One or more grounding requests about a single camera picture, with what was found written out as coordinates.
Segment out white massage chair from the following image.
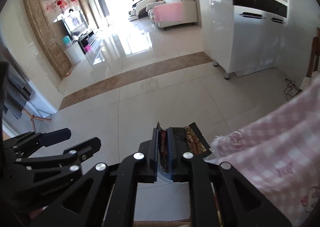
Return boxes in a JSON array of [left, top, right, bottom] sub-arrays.
[[129, 0, 156, 21]]

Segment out dark snack wrapper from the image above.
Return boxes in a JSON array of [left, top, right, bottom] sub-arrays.
[[157, 123, 212, 173]]

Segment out white sideboard cabinet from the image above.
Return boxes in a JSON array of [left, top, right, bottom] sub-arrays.
[[202, 0, 287, 79]]

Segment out television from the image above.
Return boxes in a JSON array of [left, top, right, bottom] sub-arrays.
[[62, 9, 88, 36]]

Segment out white tv stand cabinet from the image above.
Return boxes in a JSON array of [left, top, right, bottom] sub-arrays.
[[65, 42, 85, 66]]

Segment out pink checked tablecloth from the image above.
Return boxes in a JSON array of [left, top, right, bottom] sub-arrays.
[[205, 79, 319, 226]]

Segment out pink blanket on sofa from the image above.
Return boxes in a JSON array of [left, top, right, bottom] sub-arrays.
[[153, 2, 183, 23]]

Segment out beige sofa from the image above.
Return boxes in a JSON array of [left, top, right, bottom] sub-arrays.
[[146, 0, 199, 30]]

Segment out brown wooden chair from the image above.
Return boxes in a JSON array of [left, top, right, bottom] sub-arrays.
[[306, 27, 320, 78]]

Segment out black cable on floor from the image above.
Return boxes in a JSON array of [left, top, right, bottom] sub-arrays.
[[283, 78, 301, 99]]

